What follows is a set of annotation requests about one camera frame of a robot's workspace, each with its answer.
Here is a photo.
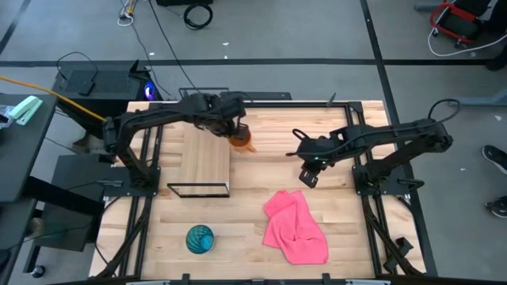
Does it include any person's black shoe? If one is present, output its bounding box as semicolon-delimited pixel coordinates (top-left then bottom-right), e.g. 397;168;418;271
482;144;507;176
485;200;507;219

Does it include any red framed black cart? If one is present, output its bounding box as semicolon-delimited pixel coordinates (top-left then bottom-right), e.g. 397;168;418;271
429;2;486;44

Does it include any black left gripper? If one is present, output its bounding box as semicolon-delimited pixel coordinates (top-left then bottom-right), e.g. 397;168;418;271
205;93;249;140

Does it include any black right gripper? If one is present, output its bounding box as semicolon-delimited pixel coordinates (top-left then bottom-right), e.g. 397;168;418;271
287;136;337;189

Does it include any black coiled cable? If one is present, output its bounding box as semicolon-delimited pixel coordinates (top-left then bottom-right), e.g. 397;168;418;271
183;2;214;31

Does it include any mint green stapler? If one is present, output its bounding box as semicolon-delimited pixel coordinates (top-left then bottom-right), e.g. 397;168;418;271
8;95;44;127

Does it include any orange mug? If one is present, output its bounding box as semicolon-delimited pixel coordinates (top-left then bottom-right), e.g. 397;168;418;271
229;123;257;154

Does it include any white floor cable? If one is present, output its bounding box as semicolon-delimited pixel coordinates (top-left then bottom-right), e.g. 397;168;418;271
426;26;507;58

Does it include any teal ribbed glass cup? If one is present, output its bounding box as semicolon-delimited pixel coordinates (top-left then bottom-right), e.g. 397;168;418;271
185;224;215;255

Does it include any black computer tower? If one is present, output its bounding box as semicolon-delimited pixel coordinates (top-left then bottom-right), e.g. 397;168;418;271
51;59;162;120

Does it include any wooden shelf with black frame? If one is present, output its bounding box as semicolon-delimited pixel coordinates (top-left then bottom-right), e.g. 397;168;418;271
166;118;231;199

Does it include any black power adapter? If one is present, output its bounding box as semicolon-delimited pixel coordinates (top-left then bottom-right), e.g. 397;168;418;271
78;80;96;97

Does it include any black desk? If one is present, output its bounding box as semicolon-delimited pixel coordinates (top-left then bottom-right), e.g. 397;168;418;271
0;93;59;203

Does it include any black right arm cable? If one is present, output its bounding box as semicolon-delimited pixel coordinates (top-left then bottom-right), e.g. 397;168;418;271
292;97;463;158

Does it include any black flat bar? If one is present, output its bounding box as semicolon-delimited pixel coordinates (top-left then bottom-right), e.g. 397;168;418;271
237;91;292;101

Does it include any thick yellow cable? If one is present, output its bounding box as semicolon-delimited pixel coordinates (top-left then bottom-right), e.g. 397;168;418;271
0;75;108;122

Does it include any black aluminium table frame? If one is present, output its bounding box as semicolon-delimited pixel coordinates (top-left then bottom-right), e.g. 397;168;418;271
93;101;428;279

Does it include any pink knitted cloth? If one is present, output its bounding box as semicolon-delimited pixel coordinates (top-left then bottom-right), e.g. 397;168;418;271
262;189;330;265

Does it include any grey desk foot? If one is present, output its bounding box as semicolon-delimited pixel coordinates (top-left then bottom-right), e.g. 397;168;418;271
448;87;507;108

